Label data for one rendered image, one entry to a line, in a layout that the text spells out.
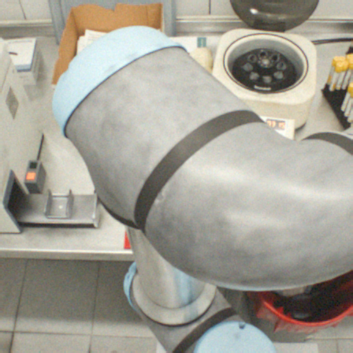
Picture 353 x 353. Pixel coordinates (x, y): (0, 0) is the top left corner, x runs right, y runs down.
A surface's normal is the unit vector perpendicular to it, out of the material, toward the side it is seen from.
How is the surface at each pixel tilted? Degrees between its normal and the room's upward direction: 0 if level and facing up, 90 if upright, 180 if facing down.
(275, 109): 90
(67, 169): 0
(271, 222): 38
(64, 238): 0
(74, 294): 0
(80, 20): 89
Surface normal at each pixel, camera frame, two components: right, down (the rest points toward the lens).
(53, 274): -0.05, -0.55
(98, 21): -0.01, 0.81
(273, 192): 0.13, -0.22
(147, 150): -0.51, -0.16
